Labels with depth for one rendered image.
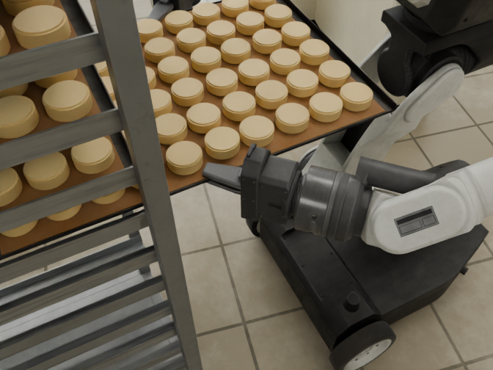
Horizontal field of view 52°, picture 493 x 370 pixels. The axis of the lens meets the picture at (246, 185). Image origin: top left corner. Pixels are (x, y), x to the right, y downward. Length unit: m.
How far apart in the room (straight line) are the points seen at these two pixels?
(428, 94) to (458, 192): 0.47
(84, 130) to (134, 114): 0.06
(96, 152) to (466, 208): 0.44
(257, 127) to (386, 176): 0.20
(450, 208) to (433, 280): 1.02
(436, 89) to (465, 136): 1.26
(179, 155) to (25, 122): 0.22
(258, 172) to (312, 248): 0.96
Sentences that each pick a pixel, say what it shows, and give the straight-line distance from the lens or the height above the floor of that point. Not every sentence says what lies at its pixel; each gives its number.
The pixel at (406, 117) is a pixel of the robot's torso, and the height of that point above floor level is 0.81.
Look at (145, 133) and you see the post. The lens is 0.53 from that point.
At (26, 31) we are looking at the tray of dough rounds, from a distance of 0.52.
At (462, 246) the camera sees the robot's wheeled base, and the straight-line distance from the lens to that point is 1.72.
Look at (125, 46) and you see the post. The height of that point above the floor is 1.25.
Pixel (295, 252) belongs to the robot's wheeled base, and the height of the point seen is 0.19.
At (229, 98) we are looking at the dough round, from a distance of 0.77.
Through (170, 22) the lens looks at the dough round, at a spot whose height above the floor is 1.00.
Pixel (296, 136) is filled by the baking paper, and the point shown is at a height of 0.98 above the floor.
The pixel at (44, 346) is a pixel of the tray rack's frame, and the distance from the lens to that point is 1.56.
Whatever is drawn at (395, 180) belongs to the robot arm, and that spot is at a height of 1.03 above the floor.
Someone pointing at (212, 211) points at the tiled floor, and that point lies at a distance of 1.88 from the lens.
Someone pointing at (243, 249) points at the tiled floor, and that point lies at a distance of 1.78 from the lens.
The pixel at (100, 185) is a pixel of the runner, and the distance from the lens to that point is 0.61.
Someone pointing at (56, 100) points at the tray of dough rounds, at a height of 1.15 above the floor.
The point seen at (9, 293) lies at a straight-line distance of 1.47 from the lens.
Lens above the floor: 1.51
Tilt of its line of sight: 51 degrees down
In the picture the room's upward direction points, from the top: straight up
